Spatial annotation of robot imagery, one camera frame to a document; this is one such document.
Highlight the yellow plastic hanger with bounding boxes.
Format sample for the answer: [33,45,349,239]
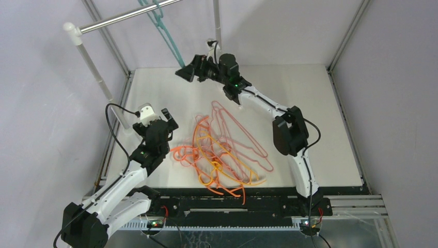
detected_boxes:
[192,117,267,187]

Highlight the chrome rack top bar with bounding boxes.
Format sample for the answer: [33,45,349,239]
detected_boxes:
[79,0,181,34]

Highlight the teal plastic hanger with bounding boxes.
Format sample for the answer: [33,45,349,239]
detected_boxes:
[147,7,185,68]

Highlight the aluminium frame rail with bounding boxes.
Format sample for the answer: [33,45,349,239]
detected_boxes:
[81,0,131,191]

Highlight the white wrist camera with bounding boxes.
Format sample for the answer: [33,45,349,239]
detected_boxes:
[138,103,160,127]
[206,39,222,61]

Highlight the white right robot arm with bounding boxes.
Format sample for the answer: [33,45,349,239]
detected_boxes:
[175,53,319,215]

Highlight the pink wire hanger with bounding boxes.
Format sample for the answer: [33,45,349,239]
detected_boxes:
[192,116,259,187]
[211,101,274,175]
[209,106,270,164]

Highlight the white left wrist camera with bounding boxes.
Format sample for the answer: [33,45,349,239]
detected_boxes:
[138,103,160,127]

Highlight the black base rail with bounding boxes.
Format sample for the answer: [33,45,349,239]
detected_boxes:
[147,187,334,228]

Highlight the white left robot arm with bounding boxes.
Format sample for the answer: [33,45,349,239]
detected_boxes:
[53,104,179,247]

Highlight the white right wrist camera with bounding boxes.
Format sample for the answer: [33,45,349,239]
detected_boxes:
[206,39,222,61]

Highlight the white rack right post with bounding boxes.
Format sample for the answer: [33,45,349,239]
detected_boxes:
[213,0,222,47]

